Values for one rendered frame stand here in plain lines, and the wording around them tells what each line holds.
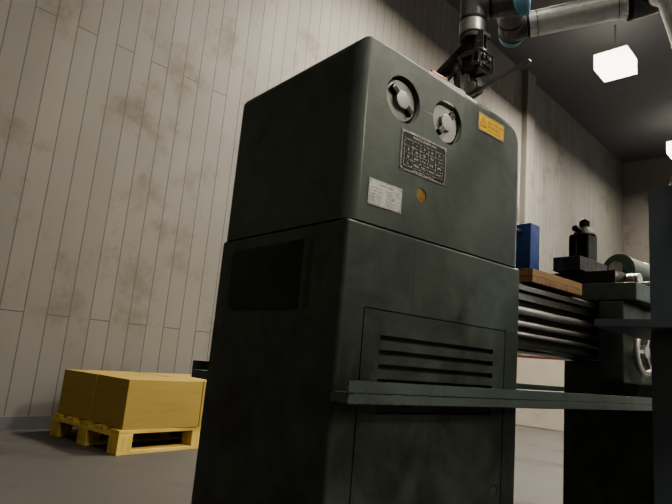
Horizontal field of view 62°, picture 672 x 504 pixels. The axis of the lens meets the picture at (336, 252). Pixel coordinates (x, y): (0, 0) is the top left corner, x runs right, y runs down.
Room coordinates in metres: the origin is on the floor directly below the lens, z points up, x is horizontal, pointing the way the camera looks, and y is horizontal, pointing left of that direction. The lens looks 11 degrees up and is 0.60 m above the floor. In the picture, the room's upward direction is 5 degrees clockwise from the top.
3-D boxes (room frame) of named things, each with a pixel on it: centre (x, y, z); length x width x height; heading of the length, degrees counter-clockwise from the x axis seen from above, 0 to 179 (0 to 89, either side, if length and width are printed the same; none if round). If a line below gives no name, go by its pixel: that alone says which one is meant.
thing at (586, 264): (2.00, -0.89, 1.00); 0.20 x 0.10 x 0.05; 130
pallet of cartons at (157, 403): (3.76, 1.02, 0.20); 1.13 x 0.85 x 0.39; 135
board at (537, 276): (1.84, -0.58, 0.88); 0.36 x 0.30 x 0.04; 40
